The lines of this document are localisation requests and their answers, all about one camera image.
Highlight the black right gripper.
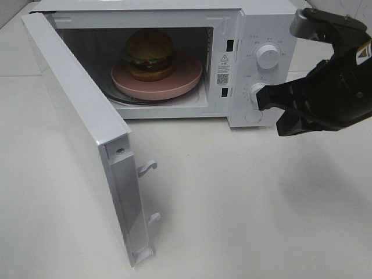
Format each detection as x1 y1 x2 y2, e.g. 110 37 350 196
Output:
256 38 371 137

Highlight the round door release button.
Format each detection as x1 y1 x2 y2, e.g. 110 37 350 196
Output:
245 109 263 123

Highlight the white microwave knob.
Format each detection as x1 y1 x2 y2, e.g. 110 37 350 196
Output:
249 82 267 105
255 43 280 70

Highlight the pink plate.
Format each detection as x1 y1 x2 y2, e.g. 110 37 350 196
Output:
111 51 203 101

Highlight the burger with lettuce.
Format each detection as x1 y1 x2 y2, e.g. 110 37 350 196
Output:
121 28 175 82

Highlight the white microwave door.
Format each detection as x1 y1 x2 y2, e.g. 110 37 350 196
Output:
22 13 160 266

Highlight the white microwave oven body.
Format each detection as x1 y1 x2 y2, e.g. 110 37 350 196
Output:
29 1 296 127

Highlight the white warning label sticker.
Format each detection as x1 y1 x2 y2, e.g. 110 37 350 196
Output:
216 52 233 86

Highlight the glass microwave turntable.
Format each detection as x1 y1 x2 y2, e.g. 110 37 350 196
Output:
102 85 200 106

